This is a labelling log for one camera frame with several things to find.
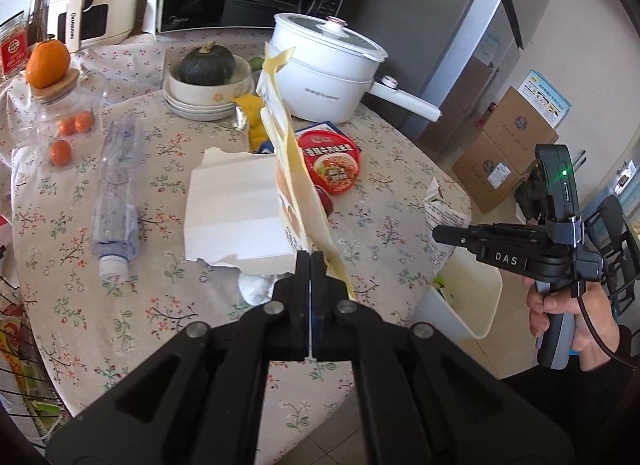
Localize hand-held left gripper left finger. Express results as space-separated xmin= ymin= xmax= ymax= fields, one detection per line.
xmin=45 ymin=251 xmax=312 ymax=465

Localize black wire rack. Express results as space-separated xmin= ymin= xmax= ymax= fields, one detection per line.
xmin=0 ymin=270 xmax=68 ymax=443

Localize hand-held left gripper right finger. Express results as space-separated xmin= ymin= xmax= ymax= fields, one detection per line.
xmin=311 ymin=252 xmax=576 ymax=465

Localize white tissue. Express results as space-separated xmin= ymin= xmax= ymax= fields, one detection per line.
xmin=238 ymin=269 xmax=297 ymax=307

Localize floral tablecloth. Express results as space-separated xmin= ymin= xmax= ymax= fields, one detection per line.
xmin=10 ymin=27 xmax=473 ymax=465

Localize person's right forearm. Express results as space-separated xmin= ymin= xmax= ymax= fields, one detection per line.
xmin=500 ymin=325 xmax=640 ymax=426

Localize cream snack bag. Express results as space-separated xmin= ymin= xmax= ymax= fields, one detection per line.
xmin=256 ymin=42 xmax=357 ymax=301

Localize white plate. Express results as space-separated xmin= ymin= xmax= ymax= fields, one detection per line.
xmin=164 ymin=77 xmax=253 ymax=113
xmin=163 ymin=87 xmax=251 ymax=122

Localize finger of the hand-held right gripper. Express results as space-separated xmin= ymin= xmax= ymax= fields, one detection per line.
xmin=432 ymin=225 xmax=551 ymax=248

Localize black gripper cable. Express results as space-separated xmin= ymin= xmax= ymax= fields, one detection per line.
xmin=575 ymin=282 xmax=640 ymax=368

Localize blue wall poster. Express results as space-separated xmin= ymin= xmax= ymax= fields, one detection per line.
xmin=517 ymin=70 xmax=573 ymax=128

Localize red label box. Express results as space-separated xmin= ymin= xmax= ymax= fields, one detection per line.
xmin=0 ymin=11 xmax=29 ymax=79

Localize yellow snack bag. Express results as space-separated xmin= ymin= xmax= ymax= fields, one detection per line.
xmin=233 ymin=94 xmax=268 ymax=152

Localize white electric pot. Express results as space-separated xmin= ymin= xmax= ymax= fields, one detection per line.
xmin=270 ymin=13 xmax=444 ymax=124

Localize dark green pumpkin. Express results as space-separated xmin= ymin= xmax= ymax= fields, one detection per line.
xmin=179 ymin=41 xmax=236 ymax=86

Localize cardboard box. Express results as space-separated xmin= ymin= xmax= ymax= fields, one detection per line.
xmin=452 ymin=134 xmax=540 ymax=214
xmin=481 ymin=86 xmax=560 ymax=146

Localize large orange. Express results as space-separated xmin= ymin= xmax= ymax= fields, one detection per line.
xmin=26 ymin=39 xmax=71 ymax=88

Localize white printed carton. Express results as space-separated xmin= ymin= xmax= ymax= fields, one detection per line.
xmin=423 ymin=178 xmax=472 ymax=272

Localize white foam box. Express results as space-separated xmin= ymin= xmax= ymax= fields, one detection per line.
xmin=184 ymin=146 xmax=297 ymax=274

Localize cream floral bowl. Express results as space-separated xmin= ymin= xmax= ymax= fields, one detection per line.
xmin=167 ymin=54 xmax=254 ymax=106

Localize blue packet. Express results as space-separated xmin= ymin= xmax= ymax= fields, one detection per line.
xmin=256 ymin=120 xmax=347 ymax=153

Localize glass jar with wooden lid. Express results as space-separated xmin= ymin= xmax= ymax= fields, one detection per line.
xmin=10 ymin=69 xmax=111 ymax=172

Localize black chair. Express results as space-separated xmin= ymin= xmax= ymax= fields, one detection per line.
xmin=581 ymin=194 xmax=640 ymax=317

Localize person's right hand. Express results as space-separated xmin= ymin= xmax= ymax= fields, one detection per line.
xmin=525 ymin=282 xmax=621 ymax=353

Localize grey refrigerator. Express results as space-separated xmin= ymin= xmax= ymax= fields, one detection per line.
xmin=357 ymin=0 xmax=566 ymax=150

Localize white trash bin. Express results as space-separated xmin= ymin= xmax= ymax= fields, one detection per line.
xmin=422 ymin=247 xmax=504 ymax=342

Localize clear plastic bottle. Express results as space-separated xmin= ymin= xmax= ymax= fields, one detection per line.
xmin=90 ymin=117 xmax=142 ymax=284

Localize yellow printed packet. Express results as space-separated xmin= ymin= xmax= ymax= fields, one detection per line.
xmin=0 ymin=317 xmax=63 ymax=438

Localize red instant noodle cup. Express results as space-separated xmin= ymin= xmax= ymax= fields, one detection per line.
xmin=295 ymin=127 xmax=362 ymax=214

